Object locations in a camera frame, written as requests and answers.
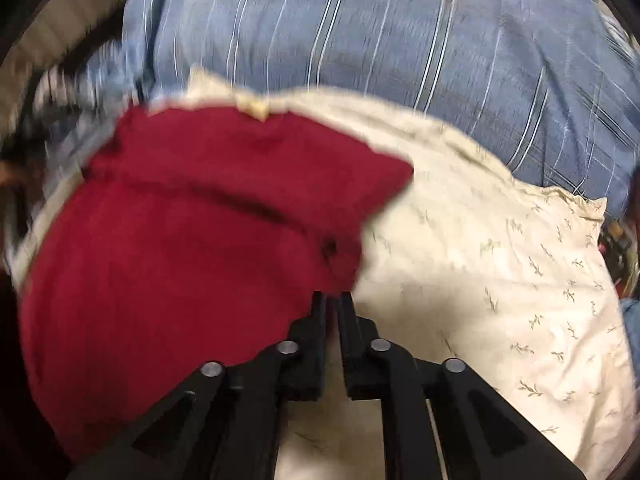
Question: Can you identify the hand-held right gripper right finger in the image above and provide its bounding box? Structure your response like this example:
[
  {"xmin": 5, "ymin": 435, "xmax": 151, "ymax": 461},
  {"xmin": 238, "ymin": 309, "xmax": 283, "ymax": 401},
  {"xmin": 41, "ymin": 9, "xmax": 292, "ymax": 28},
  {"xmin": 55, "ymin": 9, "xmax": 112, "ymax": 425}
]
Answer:
[{"xmin": 339, "ymin": 291, "xmax": 587, "ymax": 480}]

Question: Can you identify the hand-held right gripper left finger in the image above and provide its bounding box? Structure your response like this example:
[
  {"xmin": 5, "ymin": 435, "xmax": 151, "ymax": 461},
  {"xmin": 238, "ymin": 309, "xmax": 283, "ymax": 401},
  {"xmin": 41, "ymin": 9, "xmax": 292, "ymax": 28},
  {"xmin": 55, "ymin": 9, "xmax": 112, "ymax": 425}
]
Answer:
[{"xmin": 65, "ymin": 291, "xmax": 328, "ymax": 480}]

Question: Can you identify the red garment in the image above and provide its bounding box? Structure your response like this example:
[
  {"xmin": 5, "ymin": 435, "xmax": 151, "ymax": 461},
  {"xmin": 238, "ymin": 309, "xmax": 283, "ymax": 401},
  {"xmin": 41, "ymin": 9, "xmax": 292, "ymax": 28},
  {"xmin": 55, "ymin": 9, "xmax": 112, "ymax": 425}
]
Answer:
[{"xmin": 17, "ymin": 102, "xmax": 416, "ymax": 461}]

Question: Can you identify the cream leaf-print pillow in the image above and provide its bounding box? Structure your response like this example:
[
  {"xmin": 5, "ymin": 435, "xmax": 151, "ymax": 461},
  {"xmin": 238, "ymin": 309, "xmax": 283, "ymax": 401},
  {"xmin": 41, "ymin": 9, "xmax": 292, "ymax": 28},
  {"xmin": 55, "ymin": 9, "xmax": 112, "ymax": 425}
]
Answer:
[{"xmin": 10, "ymin": 67, "xmax": 638, "ymax": 480}]

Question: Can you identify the light blue cloth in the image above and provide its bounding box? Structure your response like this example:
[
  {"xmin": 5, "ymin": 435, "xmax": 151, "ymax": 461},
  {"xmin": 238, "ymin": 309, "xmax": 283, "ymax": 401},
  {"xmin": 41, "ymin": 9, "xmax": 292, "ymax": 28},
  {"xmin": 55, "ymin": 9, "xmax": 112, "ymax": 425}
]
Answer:
[{"xmin": 620, "ymin": 297, "xmax": 640, "ymax": 343}]

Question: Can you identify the blue plaid duvet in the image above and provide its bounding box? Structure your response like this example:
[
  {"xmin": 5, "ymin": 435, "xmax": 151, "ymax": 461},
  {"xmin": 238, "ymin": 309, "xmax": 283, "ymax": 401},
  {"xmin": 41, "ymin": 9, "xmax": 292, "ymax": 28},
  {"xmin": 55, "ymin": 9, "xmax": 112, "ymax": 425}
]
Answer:
[{"xmin": 80, "ymin": 0, "xmax": 640, "ymax": 221}]

